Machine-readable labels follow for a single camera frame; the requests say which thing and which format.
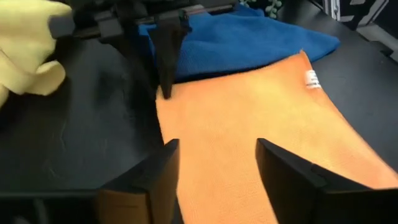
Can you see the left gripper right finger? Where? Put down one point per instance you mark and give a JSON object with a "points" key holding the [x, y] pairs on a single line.
{"points": [[295, 193]]}

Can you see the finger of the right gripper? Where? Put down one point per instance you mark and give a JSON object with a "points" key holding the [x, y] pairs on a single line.
{"points": [[169, 56], [141, 56]]}

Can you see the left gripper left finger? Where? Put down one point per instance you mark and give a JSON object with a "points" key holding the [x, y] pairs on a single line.
{"points": [[149, 193]]}

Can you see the blue microfiber towel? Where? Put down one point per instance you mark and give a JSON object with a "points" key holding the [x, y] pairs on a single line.
{"points": [[242, 40]]}

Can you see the orange microfiber towel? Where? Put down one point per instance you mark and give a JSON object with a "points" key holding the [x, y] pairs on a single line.
{"points": [[248, 124]]}

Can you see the yellow microfiber towel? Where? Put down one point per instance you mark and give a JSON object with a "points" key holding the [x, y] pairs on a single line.
{"points": [[25, 46]]}

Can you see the small artificial green plant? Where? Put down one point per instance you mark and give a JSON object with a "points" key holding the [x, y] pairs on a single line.
{"points": [[273, 9]]}

